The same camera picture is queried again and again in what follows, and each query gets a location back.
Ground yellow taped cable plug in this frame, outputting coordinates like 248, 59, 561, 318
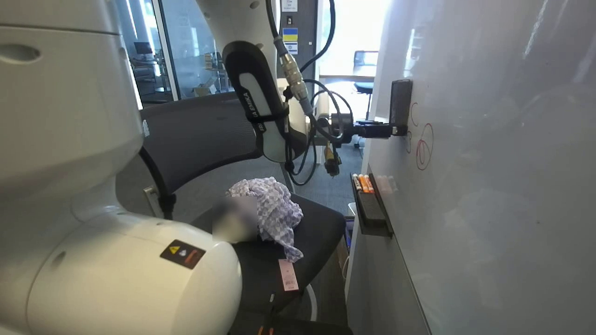
320, 143, 343, 176

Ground pink label tag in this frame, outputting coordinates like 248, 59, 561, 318
276, 256, 302, 294

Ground dark grey door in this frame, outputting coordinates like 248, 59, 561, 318
276, 0, 319, 81

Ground blue swivel office chair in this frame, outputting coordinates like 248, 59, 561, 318
352, 48, 380, 96

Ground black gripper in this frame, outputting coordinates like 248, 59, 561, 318
320, 113, 397, 145

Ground blue and yellow flag poster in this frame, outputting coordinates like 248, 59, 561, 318
281, 26, 300, 57

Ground white towel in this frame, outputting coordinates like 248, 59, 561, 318
212, 212, 252, 245

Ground black mesh office chair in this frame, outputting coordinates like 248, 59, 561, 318
114, 91, 348, 335

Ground large whiteboard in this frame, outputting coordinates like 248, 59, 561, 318
343, 0, 596, 335

